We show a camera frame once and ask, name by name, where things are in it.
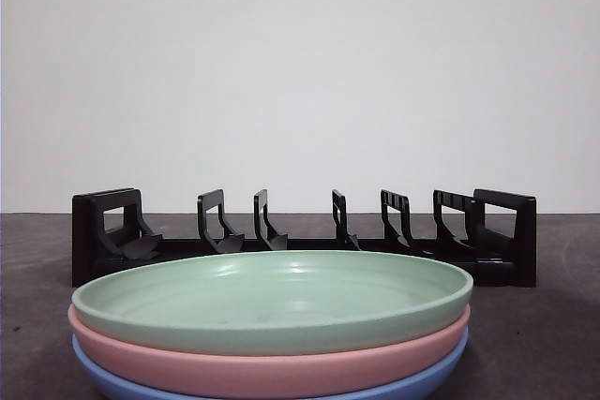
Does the green round plate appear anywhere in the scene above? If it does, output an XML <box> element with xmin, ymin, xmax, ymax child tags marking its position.
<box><xmin>71</xmin><ymin>249</ymin><xmax>475</xmax><ymax>357</ymax></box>

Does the pink round plate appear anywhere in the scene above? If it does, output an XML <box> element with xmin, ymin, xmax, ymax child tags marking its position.
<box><xmin>67</xmin><ymin>304</ymin><xmax>472</xmax><ymax>399</ymax></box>

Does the blue round plate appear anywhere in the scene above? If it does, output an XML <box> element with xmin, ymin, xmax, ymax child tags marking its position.
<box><xmin>71</xmin><ymin>332</ymin><xmax>472</xmax><ymax>400</ymax></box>

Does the black plastic dish rack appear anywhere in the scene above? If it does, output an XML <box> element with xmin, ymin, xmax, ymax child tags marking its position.
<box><xmin>71</xmin><ymin>187</ymin><xmax>538</xmax><ymax>289</ymax></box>

